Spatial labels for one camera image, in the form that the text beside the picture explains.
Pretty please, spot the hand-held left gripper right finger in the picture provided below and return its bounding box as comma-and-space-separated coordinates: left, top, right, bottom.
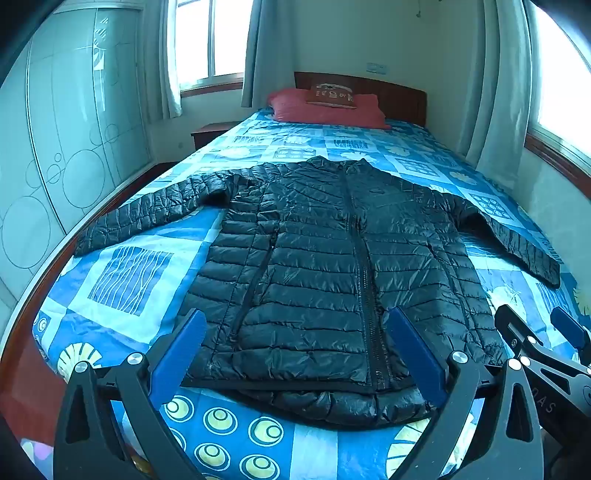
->
387, 306, 543, 480

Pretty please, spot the black quilted puffer jacket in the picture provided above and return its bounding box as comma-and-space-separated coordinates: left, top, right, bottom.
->
74, 155, 561, 432

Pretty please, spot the wooden headboard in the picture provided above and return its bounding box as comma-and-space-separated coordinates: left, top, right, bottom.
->
294, 71, 428, 127

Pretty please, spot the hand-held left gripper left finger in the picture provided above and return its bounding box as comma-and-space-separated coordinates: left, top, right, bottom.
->
53, 308, 208, 480

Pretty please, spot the wooden bed frame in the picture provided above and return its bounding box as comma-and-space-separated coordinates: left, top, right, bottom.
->
0, 161, 178, 467

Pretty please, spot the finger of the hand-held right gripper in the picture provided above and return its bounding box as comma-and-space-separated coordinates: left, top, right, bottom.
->
494, 305, 544, 359
550, 306, 591, 368

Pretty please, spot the short pale curtain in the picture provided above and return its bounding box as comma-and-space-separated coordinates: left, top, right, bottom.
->
137, 0, 184, 121

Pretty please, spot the long grey curtain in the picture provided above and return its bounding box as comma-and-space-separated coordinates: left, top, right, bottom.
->
241, 0, 302, 110

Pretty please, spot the wide pale curtain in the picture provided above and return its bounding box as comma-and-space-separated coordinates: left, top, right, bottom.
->
462, 0, 546, 179

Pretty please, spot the red pillow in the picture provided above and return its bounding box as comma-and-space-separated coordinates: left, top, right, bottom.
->
268, 88, 392, 130

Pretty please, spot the blue patterned bedsheet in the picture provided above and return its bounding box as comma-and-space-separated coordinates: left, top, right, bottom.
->
31, 107, 591, 480

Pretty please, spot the bright window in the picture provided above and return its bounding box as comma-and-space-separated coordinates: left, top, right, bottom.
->
174, 0, 254, 90
526, 0, 591, 145

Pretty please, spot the wooden window sill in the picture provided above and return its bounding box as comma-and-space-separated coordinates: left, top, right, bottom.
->
180, 75, 245, 99
524, 127, 591, 191

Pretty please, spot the wooden nightstand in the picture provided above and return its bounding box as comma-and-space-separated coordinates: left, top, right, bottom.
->
191, 121, 243, 151

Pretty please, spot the small brown printed cushion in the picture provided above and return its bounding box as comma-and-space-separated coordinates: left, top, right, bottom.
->
305, 83, 358, 110

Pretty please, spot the white wardrobe with circle pattern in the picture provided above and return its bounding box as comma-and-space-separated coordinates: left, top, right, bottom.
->
0, 0, 155, 342

